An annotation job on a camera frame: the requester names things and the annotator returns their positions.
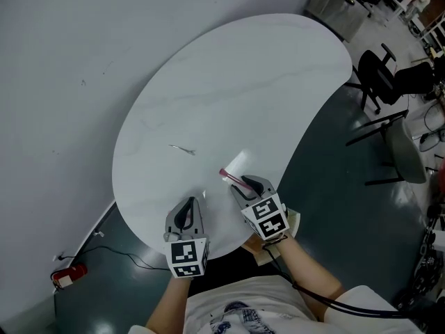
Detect large wooden drawer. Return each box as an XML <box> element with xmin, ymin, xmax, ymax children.
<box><xmin>241</xmin><ymin>207</ymin><xmax>302</xmax><ymax>266</ymax></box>

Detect person's right forearm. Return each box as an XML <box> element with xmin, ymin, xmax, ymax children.
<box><xmin>266</xmin><ymin>237</ymin><xmax>346</xmax><ymax>324</ymax></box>

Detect white shelf rack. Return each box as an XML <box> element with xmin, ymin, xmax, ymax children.
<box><xmin>416</xmin><ymin>8</ymin><xmax>445</xmax><ymax>55</ymax></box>

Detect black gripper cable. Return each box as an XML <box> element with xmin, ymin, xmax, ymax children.
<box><xmin>263</xmin><ymin>244</ymin><xmax>421</xmax><ymax>321</ymax></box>

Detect black power cable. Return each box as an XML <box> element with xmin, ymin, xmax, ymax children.
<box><xmin>57</xmin><ymin>246</ymin><xmax>172</xmax><ymax>271</ymax></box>

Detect pile of black equipment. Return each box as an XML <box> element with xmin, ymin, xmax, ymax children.
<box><xmin>396</xmin><ymin>203</ymin><xmax>445</xmax><ymax>315</ymax></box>

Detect low grey table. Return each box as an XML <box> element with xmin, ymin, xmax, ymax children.
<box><xmin>323</xmin><ymin>0</ymin><xmax>376</xmax><ymax>43</ymax></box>

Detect dark wrist strap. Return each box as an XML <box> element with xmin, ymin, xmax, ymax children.
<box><xmin>261</xmin><ymin>232</ymin><xmax>290</xmax><ymax>249</ymax></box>

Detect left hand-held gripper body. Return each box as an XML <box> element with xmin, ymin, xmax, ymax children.
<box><xmin>163</xmin><ymin>230</ymin><xmax>211</xmax><ymax>280</ymax></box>

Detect grey shell chair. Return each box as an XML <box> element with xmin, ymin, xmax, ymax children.
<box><xmin>345</xmin><ymin>109</ymin><xmax>429</xmax><ymax>187</ymax></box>

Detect person's left forearm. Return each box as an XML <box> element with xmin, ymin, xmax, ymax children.
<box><xmin>144</xmin><ymin>276</ymin><xmax>194</xmax><ymax>334</ymax></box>

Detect person's white printed shirt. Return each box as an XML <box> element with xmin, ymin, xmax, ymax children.
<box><xmin>127</xmin><ymin>275</ymin><xmax>430</xmax><ymax>334</ymax></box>

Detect black office chair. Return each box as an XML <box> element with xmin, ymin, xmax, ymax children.
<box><xmin>347</xmin><ymin>42</ymin><xmax>436</xmax><ymax>115</ymax></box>

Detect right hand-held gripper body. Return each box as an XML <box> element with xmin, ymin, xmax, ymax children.
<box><xmin>240</xmin><ymin>189</ymin><xmax>291</xmax><ymax>241</ymax></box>

